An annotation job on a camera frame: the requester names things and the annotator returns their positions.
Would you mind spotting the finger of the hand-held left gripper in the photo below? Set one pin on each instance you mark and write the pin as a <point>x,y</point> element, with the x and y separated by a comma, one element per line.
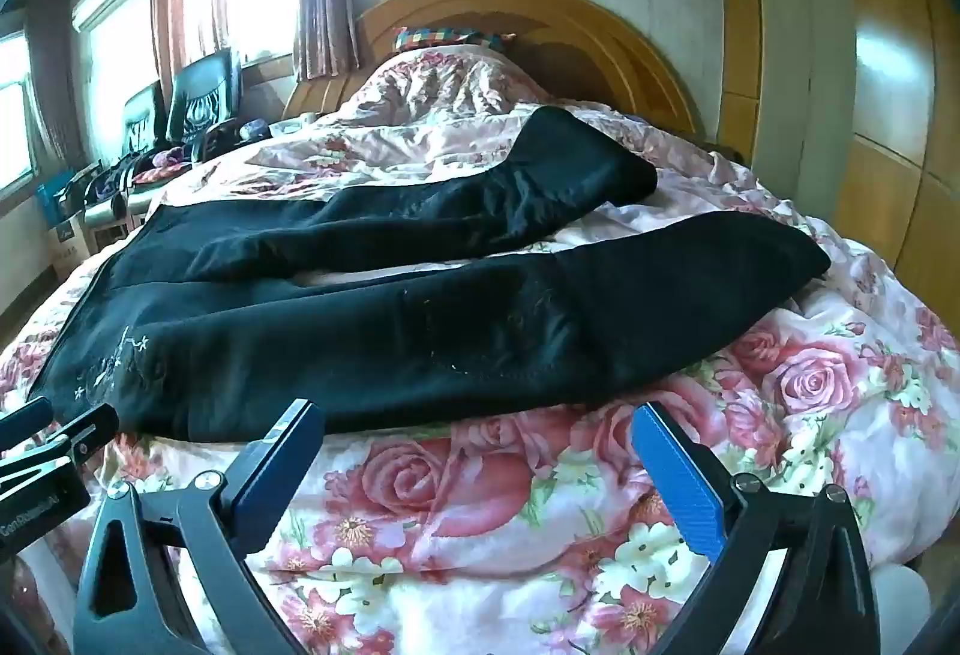
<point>26,424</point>
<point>94,428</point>

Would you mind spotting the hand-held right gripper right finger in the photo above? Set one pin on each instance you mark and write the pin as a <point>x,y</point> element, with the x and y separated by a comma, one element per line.
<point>675,482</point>

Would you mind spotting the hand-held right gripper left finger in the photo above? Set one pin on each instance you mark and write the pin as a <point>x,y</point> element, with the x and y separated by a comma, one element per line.
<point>279,475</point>

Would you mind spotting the black pants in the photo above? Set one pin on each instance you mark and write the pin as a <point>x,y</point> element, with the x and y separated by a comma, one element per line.
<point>375,340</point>

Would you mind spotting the cardboard box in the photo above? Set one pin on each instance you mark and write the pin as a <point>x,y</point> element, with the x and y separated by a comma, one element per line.
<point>71,250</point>

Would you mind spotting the pink floral blanket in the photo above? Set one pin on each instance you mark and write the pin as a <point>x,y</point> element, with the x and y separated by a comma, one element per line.
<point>487,512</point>

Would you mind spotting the blue box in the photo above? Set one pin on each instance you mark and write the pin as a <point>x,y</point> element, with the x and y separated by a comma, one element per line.
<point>54,197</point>

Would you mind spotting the purple clothes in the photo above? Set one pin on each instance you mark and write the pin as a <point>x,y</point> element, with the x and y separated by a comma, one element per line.
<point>169,158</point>

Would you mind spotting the window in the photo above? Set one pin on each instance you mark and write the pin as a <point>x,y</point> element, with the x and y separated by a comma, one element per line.
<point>15,115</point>

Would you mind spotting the black leather chair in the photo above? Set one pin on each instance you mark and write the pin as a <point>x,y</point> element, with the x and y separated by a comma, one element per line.
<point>202,92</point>
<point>142,115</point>

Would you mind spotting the wooden wardrobe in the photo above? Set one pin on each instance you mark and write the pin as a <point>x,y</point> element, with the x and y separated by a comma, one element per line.
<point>892,100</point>

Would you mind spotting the wooden headboard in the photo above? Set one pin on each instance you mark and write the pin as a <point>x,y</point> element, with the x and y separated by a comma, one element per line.
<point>600,39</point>

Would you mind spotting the checkered pillow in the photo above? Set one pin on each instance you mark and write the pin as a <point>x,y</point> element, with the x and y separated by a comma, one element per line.
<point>427,37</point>

